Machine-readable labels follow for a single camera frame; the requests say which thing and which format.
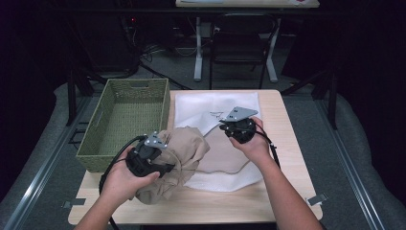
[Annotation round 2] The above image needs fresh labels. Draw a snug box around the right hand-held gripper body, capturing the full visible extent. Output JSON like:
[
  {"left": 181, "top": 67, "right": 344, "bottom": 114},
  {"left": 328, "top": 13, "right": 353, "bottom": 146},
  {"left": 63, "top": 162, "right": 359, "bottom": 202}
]
[{"left": 224, "top": 106, "right": 259, "bottom": 144}]

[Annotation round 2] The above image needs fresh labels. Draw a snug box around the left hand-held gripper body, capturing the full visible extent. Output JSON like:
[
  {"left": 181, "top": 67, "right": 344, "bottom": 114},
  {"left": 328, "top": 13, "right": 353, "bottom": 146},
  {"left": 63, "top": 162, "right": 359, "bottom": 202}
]
[{"left": 125, "top": 131, "right": 169, "bottom": 178}]

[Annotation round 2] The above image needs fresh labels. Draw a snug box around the beige garment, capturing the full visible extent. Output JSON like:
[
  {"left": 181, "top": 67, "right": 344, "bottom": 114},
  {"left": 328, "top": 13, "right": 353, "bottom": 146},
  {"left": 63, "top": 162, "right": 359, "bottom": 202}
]
[{"left": 135, "top": 126, "right": 211, "bottom": 205}]

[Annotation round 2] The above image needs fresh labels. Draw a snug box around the white mesh laundry bag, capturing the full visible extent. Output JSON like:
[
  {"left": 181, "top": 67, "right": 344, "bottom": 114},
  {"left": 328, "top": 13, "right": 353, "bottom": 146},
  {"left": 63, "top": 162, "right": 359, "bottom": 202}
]
[{"left": 173, "top": 91, "right": 264, "bottom": 194}]

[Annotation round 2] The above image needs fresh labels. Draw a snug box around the green woven basket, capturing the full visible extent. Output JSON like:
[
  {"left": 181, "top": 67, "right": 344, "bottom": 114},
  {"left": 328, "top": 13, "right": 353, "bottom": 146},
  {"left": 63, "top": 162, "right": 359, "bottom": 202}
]
[{"left": 76, "top": 78, "right": 171, "bottom": 173}]

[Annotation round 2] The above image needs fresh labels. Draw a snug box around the person's right hand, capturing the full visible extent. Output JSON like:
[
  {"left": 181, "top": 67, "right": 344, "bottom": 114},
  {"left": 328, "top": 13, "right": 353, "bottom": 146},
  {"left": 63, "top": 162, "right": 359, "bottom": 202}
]
[{"left": 229, "top": 116, "right": 272, "bottom": 164}]

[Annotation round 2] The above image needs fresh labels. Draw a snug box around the person's left hand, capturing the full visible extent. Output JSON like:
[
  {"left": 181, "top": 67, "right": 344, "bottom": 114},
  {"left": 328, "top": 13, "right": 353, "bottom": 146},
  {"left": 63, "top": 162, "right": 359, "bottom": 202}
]
[{"left": 100, "top": 154, "right": 161, "bottom": 207}]

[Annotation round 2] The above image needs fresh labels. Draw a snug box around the dark grey tape strip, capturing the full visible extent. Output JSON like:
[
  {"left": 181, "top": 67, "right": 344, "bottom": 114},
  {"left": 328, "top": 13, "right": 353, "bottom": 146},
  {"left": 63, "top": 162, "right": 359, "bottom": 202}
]
[{"left": 61, "top": 197, "right": 86, "bottom": 209}]

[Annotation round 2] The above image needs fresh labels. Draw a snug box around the wooden desk with white legs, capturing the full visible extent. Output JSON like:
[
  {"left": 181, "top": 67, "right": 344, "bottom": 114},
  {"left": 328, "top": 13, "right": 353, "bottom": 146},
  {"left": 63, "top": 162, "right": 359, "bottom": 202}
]
[{"left": 175, "top": 0, "right": 320, "bottom": 83}]

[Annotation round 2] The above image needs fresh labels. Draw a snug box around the black chair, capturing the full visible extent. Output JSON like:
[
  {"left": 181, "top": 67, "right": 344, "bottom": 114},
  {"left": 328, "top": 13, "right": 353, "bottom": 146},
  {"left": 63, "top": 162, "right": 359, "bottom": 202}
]
[{"left": 209, "top": 12, "right": 279, "bottom": 90}]

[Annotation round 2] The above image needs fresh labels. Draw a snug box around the black metal stand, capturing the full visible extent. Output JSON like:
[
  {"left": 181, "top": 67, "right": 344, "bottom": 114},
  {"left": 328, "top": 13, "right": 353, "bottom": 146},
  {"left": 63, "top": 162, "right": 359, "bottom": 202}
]
[
  {"left": 65, "top": 68, "right": 106, "bottom": 127},
  {"left": 281, "top": 68, "right": 339, "bottom": 130}
]

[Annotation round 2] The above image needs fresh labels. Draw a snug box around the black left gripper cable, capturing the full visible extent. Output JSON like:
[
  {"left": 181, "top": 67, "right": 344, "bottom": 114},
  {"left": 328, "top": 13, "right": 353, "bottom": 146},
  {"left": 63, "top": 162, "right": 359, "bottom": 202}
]
[{"left": 99, "top": 135, "right": 147, "bottom": 230}]

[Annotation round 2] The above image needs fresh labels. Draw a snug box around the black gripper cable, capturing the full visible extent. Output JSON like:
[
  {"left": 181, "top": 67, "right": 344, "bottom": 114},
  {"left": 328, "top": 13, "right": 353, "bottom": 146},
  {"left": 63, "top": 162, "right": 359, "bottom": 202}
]
[
  {"left": 99, "top": 135, "right": 147, "bottom": 230},
  {"left": 255, "top": 123, "right": 282, "bottom": 169}
]

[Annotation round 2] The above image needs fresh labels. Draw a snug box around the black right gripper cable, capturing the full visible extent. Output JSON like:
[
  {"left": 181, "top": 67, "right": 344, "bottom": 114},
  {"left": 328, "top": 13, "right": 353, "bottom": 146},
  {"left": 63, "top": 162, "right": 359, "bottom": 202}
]
[{"left": 255, "top": 123, "right": 282, "bottom": 169}]

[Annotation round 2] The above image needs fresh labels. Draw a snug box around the black floor bracket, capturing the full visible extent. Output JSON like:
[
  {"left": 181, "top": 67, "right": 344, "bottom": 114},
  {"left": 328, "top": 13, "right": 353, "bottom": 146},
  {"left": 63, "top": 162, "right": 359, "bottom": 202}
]
[{"left": 68, "top": 121, "right": 89, "bottom": 145}]

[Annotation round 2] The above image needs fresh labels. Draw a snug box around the bundle of floor cables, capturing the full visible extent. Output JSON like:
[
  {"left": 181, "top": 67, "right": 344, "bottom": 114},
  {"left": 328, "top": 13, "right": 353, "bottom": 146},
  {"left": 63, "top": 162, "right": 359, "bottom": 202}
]
[{"left": 140, "top": 44, "right": 192, "bottom": 90}]

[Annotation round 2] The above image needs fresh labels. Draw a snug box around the metal floor rail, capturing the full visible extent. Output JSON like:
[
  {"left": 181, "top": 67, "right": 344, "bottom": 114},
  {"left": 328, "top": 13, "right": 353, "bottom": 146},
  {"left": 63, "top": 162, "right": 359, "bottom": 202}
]
[
  {"left": 3, "top": 95, "right": 94, "bottom": 230},
  {"left": 314, "top": 95, "right": 387, "bottom": 230}
]

